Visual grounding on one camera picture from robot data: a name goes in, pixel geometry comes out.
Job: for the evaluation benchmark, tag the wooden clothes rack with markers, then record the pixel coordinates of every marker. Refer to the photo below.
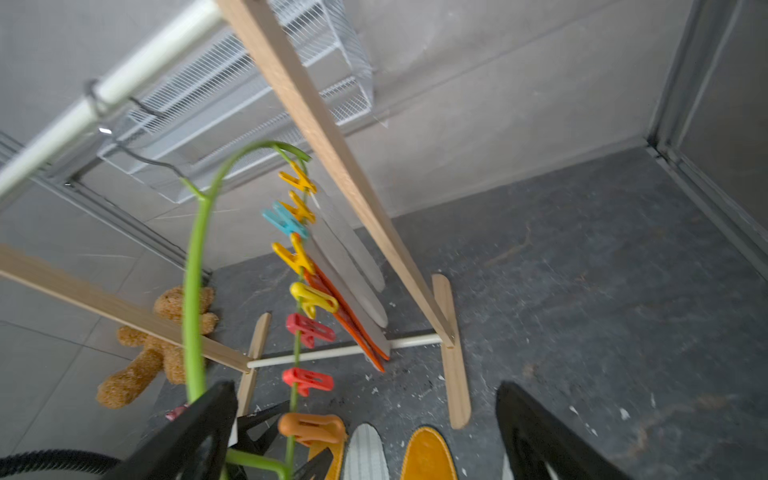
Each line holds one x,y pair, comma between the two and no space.
256,26

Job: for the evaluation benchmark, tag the blue clothes peg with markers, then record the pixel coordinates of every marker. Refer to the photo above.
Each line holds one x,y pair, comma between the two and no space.
280,217

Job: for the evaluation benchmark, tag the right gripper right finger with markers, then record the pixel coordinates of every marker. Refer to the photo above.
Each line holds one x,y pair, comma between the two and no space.
540,446

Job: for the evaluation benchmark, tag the orange fuzzy insole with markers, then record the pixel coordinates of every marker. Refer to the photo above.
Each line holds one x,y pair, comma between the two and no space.
428,457

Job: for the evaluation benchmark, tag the brown teddy bear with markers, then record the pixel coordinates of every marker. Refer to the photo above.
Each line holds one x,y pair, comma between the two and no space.
123,387

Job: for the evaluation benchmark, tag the red clothes peg lower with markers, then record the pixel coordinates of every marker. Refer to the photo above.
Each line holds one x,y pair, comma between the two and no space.
306,380

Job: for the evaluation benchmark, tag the yellow clothes peg large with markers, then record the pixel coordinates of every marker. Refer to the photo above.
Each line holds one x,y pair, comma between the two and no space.
309,300

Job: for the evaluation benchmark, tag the small pink toy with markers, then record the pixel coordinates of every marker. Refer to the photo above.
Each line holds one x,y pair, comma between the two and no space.
176,412

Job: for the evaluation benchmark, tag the red clothes peg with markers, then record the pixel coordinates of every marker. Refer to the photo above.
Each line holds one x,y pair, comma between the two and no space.
309,330
306,380

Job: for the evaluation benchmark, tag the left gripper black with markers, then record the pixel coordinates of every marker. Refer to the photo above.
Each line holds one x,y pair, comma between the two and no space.
256,432

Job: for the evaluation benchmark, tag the yellow clothes peg middle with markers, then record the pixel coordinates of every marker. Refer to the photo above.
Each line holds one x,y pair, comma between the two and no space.
297,259

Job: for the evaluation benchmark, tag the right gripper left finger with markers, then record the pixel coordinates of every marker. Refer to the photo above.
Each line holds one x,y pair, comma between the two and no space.
193,446

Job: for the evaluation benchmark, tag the white striped insole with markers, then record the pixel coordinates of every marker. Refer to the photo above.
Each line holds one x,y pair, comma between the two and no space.
506,469
365,457

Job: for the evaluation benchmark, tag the green clip hanger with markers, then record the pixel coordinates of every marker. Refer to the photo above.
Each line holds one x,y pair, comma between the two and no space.
192,288

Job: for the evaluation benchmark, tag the orange clothes peg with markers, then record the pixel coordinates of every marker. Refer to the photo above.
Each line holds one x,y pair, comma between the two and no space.
308,429

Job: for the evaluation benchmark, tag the red clothes peg upper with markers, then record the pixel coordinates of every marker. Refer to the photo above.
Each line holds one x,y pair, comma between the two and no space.
309,330

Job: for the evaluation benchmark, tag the white wire mesh basket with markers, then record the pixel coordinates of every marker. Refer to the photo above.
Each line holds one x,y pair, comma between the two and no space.
217,101

